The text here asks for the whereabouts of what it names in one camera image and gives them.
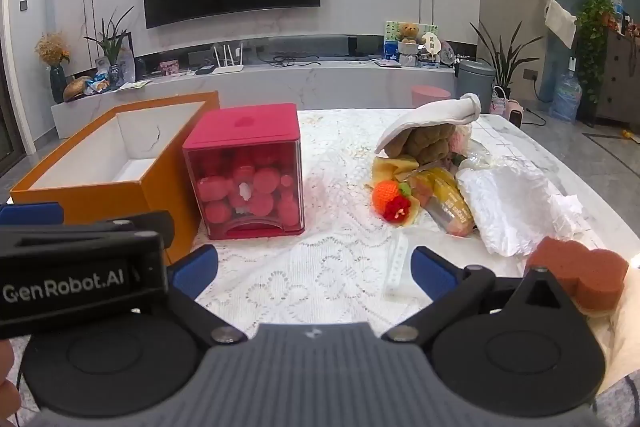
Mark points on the white round fan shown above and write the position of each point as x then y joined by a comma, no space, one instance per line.
432,44

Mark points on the grey trash can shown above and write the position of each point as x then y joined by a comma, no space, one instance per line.
475,87

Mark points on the white hanging paper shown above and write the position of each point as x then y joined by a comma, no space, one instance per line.
560,22

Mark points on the pink crochet doll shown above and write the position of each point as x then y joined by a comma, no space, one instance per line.
461,139

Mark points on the pink woven basket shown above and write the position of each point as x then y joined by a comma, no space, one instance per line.
499,104

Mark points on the yellow snack packet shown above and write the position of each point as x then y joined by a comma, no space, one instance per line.
450,202

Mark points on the red crochet flower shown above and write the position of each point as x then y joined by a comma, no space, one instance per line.
398,208

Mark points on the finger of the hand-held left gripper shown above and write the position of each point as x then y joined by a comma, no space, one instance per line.
30,213
145,224

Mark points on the picture calendar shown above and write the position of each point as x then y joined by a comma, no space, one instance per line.
392,42

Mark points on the white router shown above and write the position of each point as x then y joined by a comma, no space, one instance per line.
229,67

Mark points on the orange sponge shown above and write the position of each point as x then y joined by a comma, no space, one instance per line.
590,272

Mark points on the long-leaf potted plant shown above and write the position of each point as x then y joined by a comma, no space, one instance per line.
500,57

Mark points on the white crumpled plastic bag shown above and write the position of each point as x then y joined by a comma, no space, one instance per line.
505,207

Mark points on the red transparent plastic box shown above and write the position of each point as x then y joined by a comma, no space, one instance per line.
242,122

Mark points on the yellow floor toy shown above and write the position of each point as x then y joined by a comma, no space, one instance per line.
629,134

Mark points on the pink waste bin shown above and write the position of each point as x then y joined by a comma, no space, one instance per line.
431,94

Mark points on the orange crochet fruit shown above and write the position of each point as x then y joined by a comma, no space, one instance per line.
386,196

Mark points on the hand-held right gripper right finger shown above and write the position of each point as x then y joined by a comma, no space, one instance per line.
433,268

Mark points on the slim-leaf potted plant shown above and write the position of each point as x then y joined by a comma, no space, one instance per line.
112,42

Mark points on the blue water bottle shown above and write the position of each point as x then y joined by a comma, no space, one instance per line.
566,97

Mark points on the white marble television console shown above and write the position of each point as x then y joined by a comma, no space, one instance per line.
325,87

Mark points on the person's left hand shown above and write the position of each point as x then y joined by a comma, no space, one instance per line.
7,399

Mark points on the vase with yellow flowers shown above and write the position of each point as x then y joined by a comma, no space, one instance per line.
56,57

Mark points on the clear plastic strip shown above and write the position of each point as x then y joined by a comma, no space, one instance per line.
398,267

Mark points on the pile of red pom-poms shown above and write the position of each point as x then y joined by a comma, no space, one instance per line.
250,192

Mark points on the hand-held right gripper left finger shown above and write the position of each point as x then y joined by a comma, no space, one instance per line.
192,268

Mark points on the pink space heater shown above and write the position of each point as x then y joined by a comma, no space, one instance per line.
513,114

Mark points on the yellow wrapping cloth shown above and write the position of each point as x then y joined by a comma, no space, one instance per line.
395,167

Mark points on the orange cardboard box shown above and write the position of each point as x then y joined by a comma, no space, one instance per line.
100,207

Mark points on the bushy green potted plant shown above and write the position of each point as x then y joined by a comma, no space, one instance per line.
595,32

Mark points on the brown teddy bear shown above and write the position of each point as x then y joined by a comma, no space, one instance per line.
410,33

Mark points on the dark drawer cabinet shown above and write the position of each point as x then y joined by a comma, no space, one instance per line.
622,82

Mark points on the brown round bread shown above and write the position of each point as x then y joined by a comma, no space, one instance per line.
76,89

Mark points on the white soft cloth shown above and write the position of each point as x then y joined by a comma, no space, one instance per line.
430,119

